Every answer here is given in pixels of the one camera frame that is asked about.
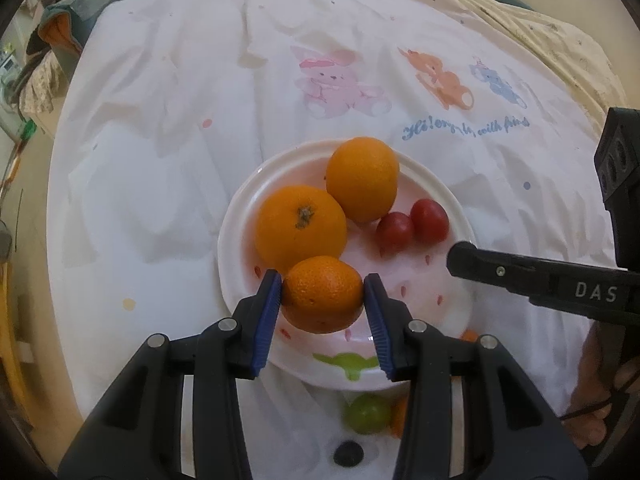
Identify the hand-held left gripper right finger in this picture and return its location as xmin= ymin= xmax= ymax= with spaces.
xmin=363 ymin=273 xmax=588 ymax=480

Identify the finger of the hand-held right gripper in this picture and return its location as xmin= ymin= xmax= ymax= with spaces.
xmin=446 ymin=241 xmax=532 ymax=306

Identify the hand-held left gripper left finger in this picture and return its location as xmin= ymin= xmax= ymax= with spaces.
xmin=57 ymin=269 xmax=283 ymax=480

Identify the pink seed-print bowl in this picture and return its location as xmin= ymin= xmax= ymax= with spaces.
xmin=218 ymin=140 xmax=476 ymax=392

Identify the large orange with stem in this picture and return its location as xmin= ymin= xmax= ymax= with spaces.
xmin=255 ymin=186 xmax=347 ymax=272

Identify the large oval orange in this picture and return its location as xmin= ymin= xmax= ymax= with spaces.
xmin=326 ymin=136 xmax=400 ymax=224

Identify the person's right hand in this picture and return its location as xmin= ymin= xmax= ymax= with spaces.
xmin=570 ymin=320 xmax=626 ymax=452

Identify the green grape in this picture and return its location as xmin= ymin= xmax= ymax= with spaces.
xmin=342 ymin=394 xmax=391 ymax=435

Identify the dark grape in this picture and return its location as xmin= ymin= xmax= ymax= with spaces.
xmin=334 ymin=441 xmax=363 ymax=467

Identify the white animal-print blanket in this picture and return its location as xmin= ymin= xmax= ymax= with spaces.
xmin=47 ymin=0 xmax=618 ymax=480

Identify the yellow wooden chair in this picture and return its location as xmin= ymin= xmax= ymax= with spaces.
xmin=0 ymin=255 xmax=38 ymax=428

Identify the floral bed sheet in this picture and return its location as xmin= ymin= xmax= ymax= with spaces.
xmin=20 ymin=52 xmax=68 ymax=113

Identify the grey and orange cloth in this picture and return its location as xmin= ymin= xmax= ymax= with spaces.
xmin=40 ymin=0 xmax=166 ymax=56

